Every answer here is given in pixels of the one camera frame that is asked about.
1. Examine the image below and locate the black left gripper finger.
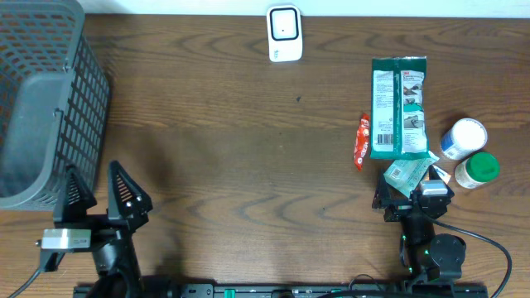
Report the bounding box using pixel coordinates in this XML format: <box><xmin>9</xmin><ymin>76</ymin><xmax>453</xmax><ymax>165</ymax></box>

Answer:
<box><xmin>53</xmin><ymin>165</ymin><xmax>97</xmax><ymax>224</ymax></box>
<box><xmin>108</xmin><ymin>161</ymin><xmax>153</xmax><ymax>226</ymax></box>

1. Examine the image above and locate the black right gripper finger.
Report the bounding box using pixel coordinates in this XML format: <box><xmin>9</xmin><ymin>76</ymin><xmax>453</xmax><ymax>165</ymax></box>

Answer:
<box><xmin>372</xmin><ymin>171</ymin><xmax>392</xmax><ymax>209</ymax></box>
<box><xmin>428</xmin><ymin>165</ymin><xmax>455</xmax><ymax>199</ymax></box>

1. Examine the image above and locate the light green snack packet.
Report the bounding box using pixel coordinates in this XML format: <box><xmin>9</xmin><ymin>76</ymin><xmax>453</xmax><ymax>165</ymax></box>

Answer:
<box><xmin>383</xmin><ymin>151</ymin><xmax>440</xmax><ymax>197</ymax></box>

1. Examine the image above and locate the small orange box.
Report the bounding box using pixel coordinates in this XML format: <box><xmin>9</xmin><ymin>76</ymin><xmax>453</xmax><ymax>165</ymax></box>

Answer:
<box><xmin>433</xmin><ymin>165</ymin><xmax>451</xmax><ymax>184</ymax></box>

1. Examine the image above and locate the red white snack packet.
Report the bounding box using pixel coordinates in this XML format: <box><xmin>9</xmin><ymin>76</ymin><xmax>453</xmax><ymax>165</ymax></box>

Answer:
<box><xmin>353</xmin><ymin>113</ymin><xmax>370</xmax><ymax>171</ymax></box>

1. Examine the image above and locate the green lid white jar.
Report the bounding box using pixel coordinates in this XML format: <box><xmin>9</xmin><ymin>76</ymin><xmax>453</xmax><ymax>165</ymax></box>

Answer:
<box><xmin>455</xmin><ymin>152</ymin><xmax>500</xmax><ymax>190</ymax></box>

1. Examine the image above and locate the green white gloves packet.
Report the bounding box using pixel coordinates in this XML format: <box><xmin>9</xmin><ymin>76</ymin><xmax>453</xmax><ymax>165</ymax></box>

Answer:
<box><xmin>370</xmin><ymin>56</ymin><xmax>430</xmax><ymax>160</ymax></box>

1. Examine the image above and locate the white blue label jar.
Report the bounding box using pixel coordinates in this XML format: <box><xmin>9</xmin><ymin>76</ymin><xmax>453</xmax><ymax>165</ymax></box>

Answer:
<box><xmin>441</xmin><ymin>118</ymin><xmax>488</xmax><ymax>160</ymax></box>

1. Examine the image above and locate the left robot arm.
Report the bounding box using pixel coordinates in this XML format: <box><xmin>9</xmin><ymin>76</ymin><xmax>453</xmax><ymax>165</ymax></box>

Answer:
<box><xmin>39</xmin><ymin>161</ymin><xmax>152</xmax><ymax>297</ymax></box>

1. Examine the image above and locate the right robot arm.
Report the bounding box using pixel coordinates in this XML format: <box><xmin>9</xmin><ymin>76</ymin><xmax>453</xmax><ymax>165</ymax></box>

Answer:
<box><xmin>372</xmin><ymin>166</ymin><xmax>466</xmax><ymax>287</ymax></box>

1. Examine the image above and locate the white barcode scanner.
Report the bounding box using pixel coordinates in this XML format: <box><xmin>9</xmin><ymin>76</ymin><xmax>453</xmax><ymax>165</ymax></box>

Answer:
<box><xmin>266</xmin><ymin>4</ymin><xmax>303</xmax><ymax>63</ymax></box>

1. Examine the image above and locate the grey plastic mesh basket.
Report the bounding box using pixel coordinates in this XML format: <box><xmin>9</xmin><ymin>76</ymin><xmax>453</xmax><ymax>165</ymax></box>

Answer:
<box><xmin>1</xmin><ymin>0</ymin><xmax>111</xmax><ymax>211</ymax></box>

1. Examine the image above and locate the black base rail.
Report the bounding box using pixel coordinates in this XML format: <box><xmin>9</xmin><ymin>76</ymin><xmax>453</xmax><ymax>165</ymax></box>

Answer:
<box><xmin>73</xmin><ymin>282</ymin><xmax>489</xmax><ymax>298</ymax></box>

